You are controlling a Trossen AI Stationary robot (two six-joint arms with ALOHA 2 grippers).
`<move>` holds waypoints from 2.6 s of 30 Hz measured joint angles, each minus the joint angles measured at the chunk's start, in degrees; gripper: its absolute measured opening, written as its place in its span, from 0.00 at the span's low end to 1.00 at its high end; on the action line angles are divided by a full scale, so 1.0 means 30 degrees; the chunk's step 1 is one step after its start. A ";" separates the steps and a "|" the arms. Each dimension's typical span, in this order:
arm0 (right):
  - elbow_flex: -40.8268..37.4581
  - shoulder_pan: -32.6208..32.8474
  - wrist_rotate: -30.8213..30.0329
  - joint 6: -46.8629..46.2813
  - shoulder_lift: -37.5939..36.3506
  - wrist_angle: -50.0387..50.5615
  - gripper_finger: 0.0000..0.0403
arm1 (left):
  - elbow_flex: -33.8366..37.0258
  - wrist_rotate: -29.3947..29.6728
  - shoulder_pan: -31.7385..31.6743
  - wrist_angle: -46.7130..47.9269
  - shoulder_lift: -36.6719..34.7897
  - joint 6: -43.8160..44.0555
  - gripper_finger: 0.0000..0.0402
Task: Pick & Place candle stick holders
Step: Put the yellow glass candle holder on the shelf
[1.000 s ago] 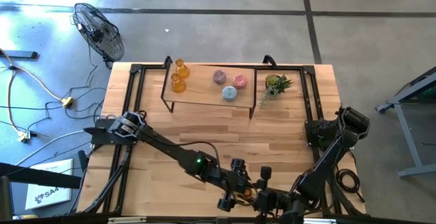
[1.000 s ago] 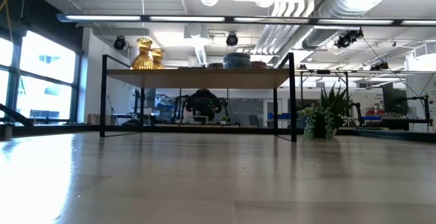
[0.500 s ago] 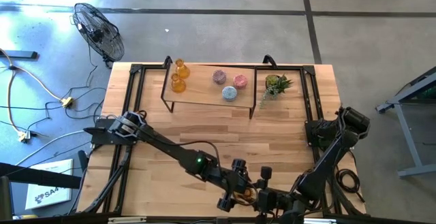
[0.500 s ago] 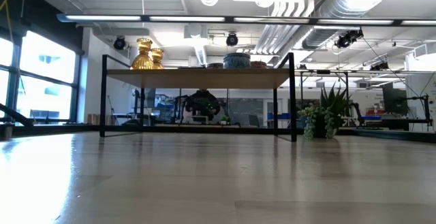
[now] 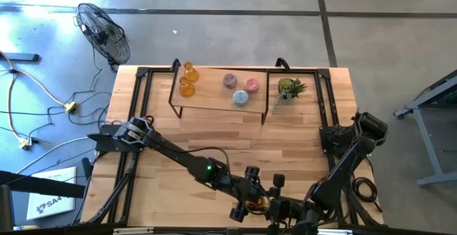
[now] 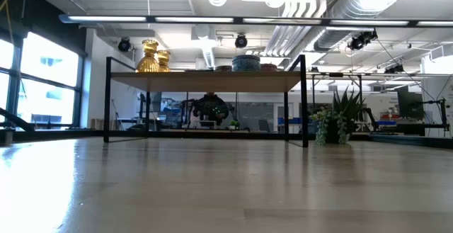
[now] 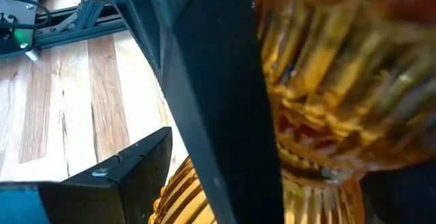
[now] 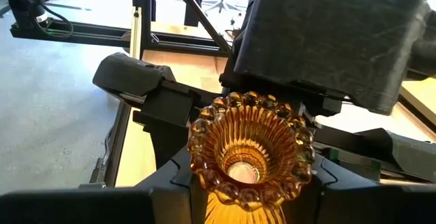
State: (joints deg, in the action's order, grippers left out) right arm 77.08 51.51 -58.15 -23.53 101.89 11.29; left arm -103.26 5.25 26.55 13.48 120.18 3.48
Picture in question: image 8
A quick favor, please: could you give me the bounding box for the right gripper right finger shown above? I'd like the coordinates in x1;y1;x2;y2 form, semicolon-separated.
282;152;436;224

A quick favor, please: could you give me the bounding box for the black cable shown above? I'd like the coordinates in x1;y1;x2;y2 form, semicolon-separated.
89;125;115;184

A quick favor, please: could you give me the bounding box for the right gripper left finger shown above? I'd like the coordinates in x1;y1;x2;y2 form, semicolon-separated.
0;147;205;224

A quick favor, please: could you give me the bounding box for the amber glass candlestick holder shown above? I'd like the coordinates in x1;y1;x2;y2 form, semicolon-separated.
186;91;316;224

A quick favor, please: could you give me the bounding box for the black table frame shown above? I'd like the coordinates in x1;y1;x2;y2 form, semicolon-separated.
9;0;236;189

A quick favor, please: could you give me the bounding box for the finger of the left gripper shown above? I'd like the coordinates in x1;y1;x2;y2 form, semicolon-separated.
313;125;436;184
92;52;202;170

